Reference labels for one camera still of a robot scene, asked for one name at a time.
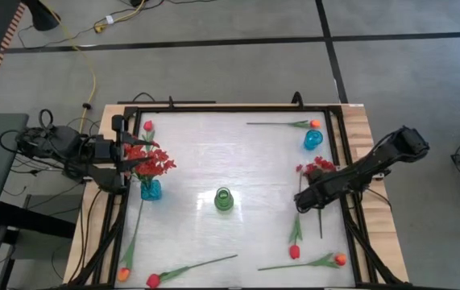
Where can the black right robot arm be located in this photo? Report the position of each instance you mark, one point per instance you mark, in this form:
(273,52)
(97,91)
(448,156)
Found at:
(382,161)

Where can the black desk leg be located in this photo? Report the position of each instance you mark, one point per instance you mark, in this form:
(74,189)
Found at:
(32,219)

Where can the small blue glass vase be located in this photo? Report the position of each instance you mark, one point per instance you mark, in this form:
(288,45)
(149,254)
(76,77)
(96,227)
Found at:
(313,139)

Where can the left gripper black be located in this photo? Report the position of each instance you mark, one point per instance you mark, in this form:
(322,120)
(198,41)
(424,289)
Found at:
(118,153)

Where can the red artificial tulip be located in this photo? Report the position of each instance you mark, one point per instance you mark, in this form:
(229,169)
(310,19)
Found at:
(153,280)
(147,125)
(294,252)

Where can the black floor stand base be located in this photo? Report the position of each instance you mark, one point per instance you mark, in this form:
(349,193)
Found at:
(42,16)

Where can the orange artificial tulip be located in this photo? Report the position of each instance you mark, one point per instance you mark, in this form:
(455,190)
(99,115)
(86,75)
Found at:
(340,259)
(123,274)
(315,123)

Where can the black metal table frame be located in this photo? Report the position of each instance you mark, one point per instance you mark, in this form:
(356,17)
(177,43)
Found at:
(233,108)

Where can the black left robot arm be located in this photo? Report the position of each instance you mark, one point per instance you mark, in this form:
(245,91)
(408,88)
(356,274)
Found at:
(52,145)

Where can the green glass vase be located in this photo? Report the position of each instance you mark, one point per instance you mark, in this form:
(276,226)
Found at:
(224,200)

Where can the large blue glass vase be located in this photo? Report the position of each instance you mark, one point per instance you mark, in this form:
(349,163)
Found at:
(151,192)

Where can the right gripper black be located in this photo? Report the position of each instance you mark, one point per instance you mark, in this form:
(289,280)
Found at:
(314,195)

